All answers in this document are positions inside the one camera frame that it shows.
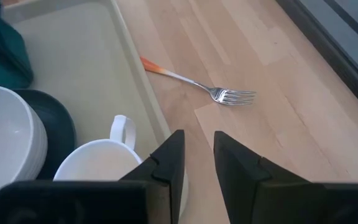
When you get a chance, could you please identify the white mug with handle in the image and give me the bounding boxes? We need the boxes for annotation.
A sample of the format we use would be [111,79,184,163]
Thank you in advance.
[53,114,189,218]

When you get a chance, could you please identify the orange-handled metal fork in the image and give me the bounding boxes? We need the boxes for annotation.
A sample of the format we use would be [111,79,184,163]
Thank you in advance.
[139,55,257,106]

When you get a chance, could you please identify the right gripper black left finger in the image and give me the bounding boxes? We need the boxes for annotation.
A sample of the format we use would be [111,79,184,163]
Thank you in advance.
[0,129,186,224]

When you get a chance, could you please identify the white ribbed bowl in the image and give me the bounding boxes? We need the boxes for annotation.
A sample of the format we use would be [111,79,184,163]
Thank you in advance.
[0,84,48,218]

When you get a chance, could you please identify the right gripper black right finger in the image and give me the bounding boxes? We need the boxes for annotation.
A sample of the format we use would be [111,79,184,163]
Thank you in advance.
[213,130,358,224]

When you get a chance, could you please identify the black aluminium table frame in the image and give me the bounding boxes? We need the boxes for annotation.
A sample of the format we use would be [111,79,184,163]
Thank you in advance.
[274,0,358,121]

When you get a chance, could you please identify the dark round plate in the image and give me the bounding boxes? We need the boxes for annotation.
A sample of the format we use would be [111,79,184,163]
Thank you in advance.
[12,89,77,180]

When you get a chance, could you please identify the beige plastic tray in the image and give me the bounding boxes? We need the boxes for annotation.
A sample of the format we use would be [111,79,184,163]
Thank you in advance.
[2,0,174,149]

